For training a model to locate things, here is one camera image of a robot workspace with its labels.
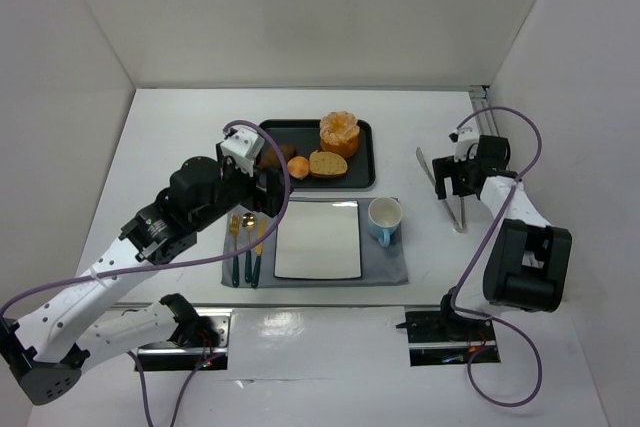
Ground black rectangular tray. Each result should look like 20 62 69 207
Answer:
259 119 376 191

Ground grey cloth placemat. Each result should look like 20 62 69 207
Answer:
221 196 411 290

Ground light blue mug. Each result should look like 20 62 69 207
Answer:
367 197 403 248

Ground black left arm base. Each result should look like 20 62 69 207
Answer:
137 294 231 372

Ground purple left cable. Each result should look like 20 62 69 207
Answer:
0 119 293 427

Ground sliced brown bread loaf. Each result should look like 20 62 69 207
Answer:
309 151 348 178

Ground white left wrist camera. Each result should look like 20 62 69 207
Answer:
220 127 265 177

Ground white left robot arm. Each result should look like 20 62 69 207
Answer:
1 153 292 405

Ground aluminium rail frame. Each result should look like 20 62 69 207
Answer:
469 85 500 136

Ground metal tongs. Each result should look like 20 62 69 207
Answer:
415 147 468 234

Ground dark brown croissant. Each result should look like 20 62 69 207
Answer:
258 143 297 169

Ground orange sugared round cake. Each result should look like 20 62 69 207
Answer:
319 111 360 158

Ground gold spoon green handle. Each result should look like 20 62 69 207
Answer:
242 212 257 284

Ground white square plate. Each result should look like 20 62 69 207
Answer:
274 200 362 281

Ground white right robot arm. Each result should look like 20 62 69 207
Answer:
416 129 572 313

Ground small round orange bun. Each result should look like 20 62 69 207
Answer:
287 156 310 180

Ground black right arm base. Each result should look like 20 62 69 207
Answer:
396 310 501 367

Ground gold knife green handle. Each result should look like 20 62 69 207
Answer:
250 218 267 289

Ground gold fork green handle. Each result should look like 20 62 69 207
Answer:
229 214 240 288

